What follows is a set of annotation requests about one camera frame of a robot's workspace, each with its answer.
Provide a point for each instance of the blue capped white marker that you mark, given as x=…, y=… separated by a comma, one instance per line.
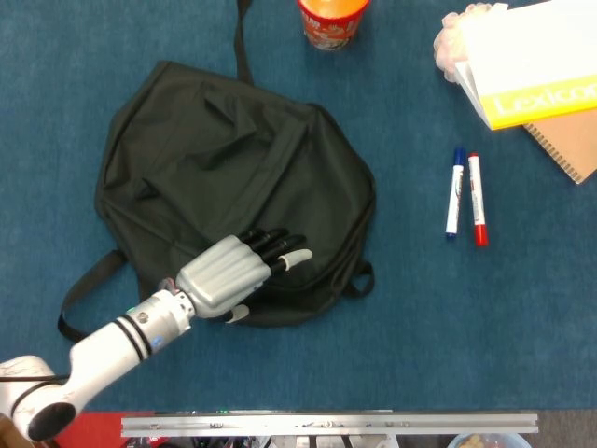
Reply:
x=455, y=196

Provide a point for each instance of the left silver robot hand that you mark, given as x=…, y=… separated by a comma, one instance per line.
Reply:
x=233, y=273

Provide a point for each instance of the white yellow Lexicon book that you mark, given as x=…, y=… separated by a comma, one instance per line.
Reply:
x=536, y=60

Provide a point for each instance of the white mesh bath sponge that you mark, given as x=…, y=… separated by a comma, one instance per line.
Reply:
x=450, y=46

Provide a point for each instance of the aluminium profile rail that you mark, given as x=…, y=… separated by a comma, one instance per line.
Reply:
x=329, y=424

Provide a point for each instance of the red orange noodle cup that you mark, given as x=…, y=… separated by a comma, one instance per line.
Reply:
x=332, y=23

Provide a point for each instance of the black fabric backpack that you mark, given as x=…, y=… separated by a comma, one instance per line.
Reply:
x=224, y=177

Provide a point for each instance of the red capped white marker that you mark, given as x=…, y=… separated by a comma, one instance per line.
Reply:
x=477, y=200

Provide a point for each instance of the red board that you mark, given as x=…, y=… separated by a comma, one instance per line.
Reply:
x=102, y=429

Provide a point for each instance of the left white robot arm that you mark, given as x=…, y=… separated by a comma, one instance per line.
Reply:
x=93, y=354

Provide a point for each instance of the light blue plastic bowl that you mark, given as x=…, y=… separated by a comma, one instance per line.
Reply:
x=485, y=441

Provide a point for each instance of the cardboard box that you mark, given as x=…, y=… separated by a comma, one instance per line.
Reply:
x=11, y=434

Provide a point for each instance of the brown spiral notebook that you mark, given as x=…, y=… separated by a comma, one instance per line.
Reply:
x=571, y=144

